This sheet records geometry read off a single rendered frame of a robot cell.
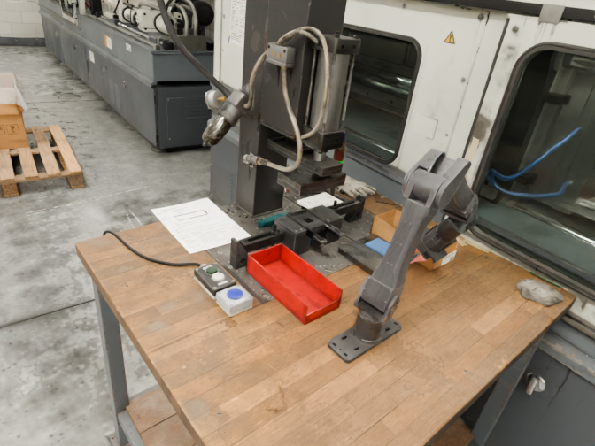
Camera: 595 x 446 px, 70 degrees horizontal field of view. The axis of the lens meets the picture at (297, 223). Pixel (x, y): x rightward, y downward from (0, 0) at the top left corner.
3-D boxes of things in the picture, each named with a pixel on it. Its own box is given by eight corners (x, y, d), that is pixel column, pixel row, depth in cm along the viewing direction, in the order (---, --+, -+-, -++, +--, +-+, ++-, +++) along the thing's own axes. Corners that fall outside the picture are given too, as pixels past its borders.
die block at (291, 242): (292, 257, 127) (295, 236, 123) (272, 242, 133) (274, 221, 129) (339, 240, 139) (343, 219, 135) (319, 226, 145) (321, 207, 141)
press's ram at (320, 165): (300, 207, 117) (314, 100, 103) (247, 173, 134) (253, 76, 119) (344, 195, 128) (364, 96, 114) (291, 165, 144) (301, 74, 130)
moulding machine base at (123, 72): (44, 52, 776) (34, -8, 729) (103, 53, 834) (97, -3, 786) (154, 157, 410) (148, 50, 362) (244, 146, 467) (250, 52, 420)
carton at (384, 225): (430, 273, 129) (437, 252, 126) (369, 235, 145) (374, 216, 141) (452, 261, 137) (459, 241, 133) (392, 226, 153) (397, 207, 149)
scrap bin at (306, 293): (304, 326, 102) (307, 306, 99) (246, 272, 118) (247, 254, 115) (339, 307, 109) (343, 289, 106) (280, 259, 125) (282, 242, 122)
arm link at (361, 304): (370, 275, 100) (355, 284, 96) (402, 295, 95) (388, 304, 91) (365, 296, 103) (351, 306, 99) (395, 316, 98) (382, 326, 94)
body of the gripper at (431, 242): (421, 229, 125) (438, 215, 120) (444, 257, 122) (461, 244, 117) (409, 234, 121) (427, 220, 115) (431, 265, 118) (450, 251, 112)
